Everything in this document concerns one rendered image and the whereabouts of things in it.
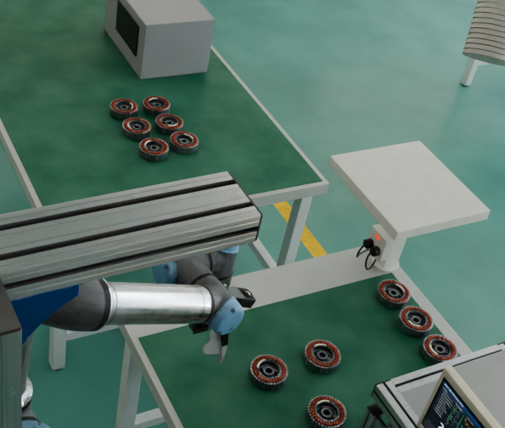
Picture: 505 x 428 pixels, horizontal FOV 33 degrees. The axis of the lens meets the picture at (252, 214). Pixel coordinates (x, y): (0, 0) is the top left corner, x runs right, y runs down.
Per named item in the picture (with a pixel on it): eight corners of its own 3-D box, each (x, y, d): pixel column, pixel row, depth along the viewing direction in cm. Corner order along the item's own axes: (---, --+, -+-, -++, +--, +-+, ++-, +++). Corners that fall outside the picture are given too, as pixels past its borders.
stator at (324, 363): (343, 374, 254) (346, 365, 252) (308, 376, 251) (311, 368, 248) (332, 345, 262) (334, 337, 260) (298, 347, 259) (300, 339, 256)
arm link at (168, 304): (58, 296, 130) (259, 300, 167) (26, 252, 136) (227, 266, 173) (26, 353, 133) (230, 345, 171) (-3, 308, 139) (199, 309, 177)
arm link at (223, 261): (195, 226, 178) (228, 215, 182) (188, 263, 185) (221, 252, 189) (216, 249, 173) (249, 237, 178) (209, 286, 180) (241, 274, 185)
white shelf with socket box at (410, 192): (356, 340, 266) (397, 232, 237) (299, 262, 289) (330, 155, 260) (443, 315, 281) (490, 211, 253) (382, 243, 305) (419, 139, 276)
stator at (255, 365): (293, 374, 250) (295, 367, 248) (272, 397, 242) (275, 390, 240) (261, 355, 254) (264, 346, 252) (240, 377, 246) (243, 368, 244)
